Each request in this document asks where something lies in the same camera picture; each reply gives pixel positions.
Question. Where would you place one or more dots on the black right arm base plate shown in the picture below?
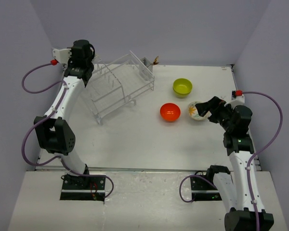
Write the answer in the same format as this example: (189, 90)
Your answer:
(202, 191)

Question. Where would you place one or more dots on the grey cutlery holder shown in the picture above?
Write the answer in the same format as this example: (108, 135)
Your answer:
(148, 64)

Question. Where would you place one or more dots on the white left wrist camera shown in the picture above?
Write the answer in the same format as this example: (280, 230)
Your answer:
(62, 55)

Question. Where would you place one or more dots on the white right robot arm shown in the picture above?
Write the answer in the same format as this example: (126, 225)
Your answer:
(238, 188)

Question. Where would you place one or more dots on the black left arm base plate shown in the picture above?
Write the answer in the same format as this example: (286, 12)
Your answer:
(77, 188)

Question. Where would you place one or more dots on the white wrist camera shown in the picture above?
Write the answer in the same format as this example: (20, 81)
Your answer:
(62, 55)
(237, 98)

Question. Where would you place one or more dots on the white wire dish rack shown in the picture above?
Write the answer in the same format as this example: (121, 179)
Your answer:
(116, 84)

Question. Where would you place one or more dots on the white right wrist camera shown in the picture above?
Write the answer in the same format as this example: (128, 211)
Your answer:
(237, 98)

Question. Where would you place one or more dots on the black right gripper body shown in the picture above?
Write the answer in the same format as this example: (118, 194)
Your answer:
(222, 117)

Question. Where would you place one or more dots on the patterned beige bowl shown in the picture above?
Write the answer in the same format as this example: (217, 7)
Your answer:
(193, 113)

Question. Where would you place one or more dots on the lime green bowl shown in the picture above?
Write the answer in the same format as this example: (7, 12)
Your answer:
(182, 94)
(182, 83)

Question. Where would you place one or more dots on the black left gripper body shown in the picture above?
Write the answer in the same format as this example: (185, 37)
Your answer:
(70, 59)

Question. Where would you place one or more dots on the brown wooden spoon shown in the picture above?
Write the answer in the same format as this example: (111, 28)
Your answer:
(155, 62)

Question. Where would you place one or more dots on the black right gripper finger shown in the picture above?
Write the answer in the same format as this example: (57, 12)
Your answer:
(214, 103)
(203, 109)

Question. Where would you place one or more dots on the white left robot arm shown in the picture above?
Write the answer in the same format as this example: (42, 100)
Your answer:
(53, 131)

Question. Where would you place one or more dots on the orange bowl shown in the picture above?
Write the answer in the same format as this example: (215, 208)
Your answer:
(170, 112)

